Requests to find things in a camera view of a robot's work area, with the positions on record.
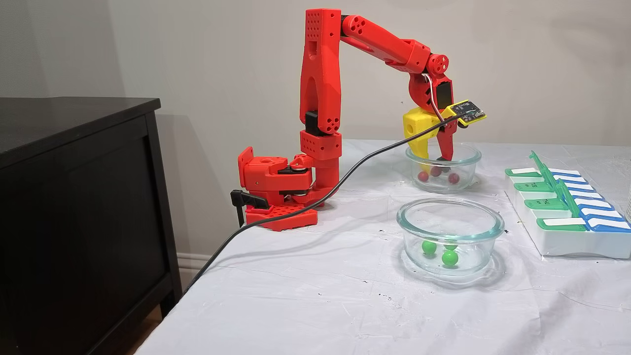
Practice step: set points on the weekly pill organizer box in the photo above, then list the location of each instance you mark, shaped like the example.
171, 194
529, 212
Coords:
557, 241

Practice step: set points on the red round pill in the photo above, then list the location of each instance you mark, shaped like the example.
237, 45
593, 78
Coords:
436, 171
453, 178
423, 176

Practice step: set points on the black table clamp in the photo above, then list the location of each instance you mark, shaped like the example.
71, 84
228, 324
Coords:
246, 198

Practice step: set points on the black cabinet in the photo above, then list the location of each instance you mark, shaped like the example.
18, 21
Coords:
74, 222

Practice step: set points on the glass bowl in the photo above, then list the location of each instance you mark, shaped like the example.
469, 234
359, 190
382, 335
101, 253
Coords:
483, 246
466, 162

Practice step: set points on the camera board on yellow mount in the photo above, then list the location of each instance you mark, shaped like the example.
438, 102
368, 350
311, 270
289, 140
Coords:
468, 112

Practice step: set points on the white table cloth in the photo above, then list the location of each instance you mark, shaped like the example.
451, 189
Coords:
320, 296

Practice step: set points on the green round pill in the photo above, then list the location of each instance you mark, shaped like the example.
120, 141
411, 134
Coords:
450, 245
449, 258
429, 247

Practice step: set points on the white baseboard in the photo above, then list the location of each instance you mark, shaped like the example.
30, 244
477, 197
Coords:
190, 261

